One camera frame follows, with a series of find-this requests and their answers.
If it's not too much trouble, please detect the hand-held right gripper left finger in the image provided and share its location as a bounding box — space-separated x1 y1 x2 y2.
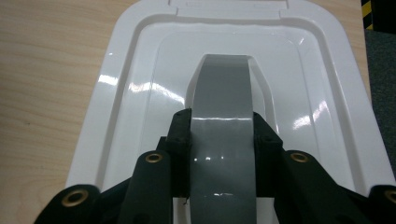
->
157 107 192 199

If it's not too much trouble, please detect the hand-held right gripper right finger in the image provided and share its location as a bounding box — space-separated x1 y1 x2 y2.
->
252 111 284 199

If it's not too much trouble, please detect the white lid with grey handle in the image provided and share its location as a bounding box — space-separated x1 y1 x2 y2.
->
64 0 396 224

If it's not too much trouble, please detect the black yellow striped stand base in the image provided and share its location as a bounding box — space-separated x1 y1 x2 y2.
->
361 0 396 32

